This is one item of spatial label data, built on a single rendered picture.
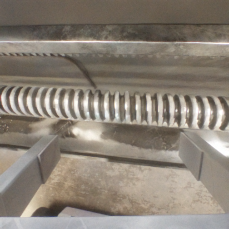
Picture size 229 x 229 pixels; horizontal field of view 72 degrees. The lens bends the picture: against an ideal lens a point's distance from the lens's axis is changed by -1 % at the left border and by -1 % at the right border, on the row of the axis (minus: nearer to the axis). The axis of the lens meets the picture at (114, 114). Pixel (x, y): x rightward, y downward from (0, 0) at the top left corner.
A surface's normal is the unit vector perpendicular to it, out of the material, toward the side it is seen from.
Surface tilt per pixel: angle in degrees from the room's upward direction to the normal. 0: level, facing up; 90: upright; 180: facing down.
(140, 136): 0
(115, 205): 0
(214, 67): 90
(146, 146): 0
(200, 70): 90
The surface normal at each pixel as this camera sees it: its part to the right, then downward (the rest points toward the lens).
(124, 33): -0.13, -0.15
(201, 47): -0.09, 0.99
